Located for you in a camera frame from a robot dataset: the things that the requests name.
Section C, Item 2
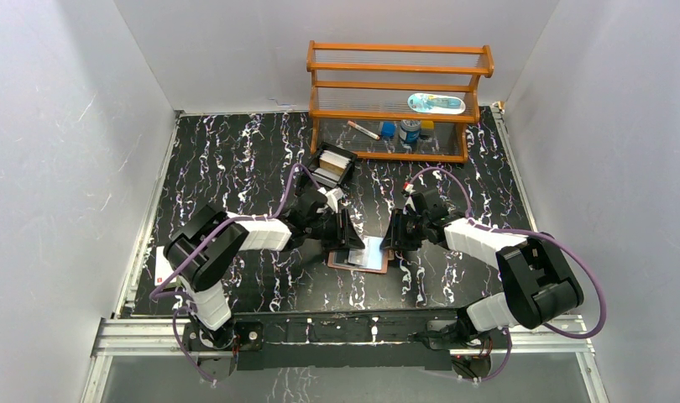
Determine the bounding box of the small blue cube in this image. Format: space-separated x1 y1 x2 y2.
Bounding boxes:
379 121 396 139

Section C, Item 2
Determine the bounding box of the red white marker pen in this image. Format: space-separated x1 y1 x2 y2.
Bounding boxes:
347 121 380 140

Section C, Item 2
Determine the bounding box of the brown leather card holder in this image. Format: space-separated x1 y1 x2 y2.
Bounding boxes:
327 237 390 275

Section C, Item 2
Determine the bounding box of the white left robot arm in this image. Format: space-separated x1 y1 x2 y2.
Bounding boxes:
163 191 364 349

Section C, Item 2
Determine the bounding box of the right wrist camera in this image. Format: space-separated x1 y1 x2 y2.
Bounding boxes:
405 189 449 220

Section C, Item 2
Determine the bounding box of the grey card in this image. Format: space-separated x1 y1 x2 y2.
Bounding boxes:
346 236 384 271

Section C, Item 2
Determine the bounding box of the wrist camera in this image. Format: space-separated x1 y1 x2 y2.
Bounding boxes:
316 187 345 213
405 189 449 220

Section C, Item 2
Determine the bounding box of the white red card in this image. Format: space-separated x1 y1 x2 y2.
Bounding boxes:
154 246 174 288

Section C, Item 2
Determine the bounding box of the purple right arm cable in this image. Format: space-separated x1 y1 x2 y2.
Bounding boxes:
400 166 608 384

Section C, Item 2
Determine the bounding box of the blue white packaged item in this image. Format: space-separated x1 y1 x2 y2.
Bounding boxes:
407 92 466 115

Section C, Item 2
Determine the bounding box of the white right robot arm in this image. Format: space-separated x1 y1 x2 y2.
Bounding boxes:
380 207 584 348

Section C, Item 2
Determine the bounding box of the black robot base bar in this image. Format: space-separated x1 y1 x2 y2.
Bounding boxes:
180 307 508 376

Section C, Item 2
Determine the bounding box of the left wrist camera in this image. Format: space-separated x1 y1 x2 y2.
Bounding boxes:
316 187 345 213

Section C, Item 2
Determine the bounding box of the black card dispenser box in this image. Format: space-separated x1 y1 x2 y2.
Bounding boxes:
306 142 358 189

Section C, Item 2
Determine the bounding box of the orange wooden shelf rack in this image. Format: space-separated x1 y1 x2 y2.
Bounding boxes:
306 41 494 164

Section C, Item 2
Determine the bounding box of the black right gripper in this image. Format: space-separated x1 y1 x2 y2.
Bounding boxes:
379 208 428 251

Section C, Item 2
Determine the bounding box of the blue white can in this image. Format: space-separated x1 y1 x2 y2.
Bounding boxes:
399 119 421 147

